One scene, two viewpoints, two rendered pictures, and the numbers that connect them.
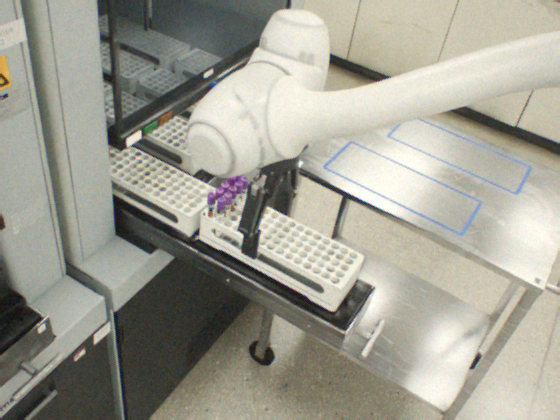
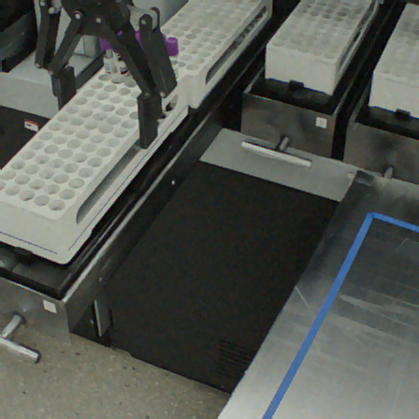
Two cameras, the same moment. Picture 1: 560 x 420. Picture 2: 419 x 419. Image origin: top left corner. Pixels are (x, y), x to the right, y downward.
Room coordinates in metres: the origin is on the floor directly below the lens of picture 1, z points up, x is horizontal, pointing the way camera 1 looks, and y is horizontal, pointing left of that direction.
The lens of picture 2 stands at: (0.88, -0.71, 1.39)
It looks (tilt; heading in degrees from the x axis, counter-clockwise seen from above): 42 degrees down; 95
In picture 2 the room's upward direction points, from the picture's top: 3 degrees counter-clockwise
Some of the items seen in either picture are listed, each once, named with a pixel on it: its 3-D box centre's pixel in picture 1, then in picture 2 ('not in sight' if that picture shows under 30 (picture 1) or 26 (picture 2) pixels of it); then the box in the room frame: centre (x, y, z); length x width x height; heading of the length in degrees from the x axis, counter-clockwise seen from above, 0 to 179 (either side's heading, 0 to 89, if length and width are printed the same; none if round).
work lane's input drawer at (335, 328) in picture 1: (216, 242); (151, 134); (0.81, 0.11, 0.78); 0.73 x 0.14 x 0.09; 66
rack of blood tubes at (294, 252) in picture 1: (279, 246); (93, 147); (0.76, -0.01, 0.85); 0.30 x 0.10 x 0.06; 66
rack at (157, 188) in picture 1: (147, 185); (207, 37); (0.89, 0.27, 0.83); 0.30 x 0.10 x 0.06; 66
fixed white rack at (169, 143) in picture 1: (154, 132); (327, 29); (1.07, 0.31, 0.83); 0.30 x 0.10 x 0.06; 66
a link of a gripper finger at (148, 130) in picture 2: (281, 210); (147, 117); (0.82, -0.01, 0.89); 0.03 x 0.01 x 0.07; 66
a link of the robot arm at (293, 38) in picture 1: (288, 67); not in sight; (0.76, 0.02, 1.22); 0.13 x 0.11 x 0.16; 161
